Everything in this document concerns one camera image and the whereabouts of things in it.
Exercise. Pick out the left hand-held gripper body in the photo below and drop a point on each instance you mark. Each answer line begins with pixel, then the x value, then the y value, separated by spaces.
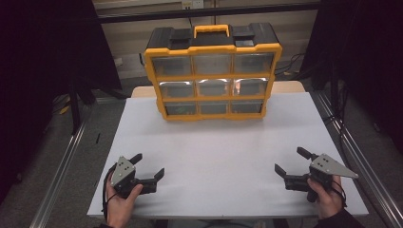
pixel 125 183

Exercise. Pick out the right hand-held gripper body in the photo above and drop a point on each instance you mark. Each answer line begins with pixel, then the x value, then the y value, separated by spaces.
pixel 321 177

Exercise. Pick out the clear plastic drawer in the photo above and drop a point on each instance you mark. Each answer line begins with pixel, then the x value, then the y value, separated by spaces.
pixel 180 108

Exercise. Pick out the yellow black drawer organizer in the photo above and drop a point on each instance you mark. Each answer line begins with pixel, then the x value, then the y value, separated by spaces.
pixel 212 41

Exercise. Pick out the person's right hand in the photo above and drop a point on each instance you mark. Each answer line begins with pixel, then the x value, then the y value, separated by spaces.
pixel 328 201

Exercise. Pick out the person's left hand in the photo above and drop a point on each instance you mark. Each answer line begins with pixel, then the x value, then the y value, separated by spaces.
pixel 118 210

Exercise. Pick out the small black pen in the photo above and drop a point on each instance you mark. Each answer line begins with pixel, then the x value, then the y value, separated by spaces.
pixel 98 138

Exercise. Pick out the black metal stand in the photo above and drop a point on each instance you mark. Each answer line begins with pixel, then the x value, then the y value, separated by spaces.
pixel 75 104

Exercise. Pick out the small yellow floor object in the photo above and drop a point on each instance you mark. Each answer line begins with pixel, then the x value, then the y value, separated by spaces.
pixel 64 110

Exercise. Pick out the set of clear organizer bins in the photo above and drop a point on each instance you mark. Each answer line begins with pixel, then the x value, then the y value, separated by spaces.
pixel 212 65

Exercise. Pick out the black curtain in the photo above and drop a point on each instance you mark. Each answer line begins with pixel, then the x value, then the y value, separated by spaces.
pixel 38 63
pixel 374 47

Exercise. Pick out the black horizontal bar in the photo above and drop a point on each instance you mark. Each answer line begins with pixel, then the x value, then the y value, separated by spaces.
pixel 158 15

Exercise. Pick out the aluminium floor rail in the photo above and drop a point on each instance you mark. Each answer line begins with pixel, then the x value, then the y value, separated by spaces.
pixel 358 148
pixel 63 164

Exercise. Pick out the white wall socket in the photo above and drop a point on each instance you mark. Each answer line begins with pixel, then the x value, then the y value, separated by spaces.
pixel 193 3

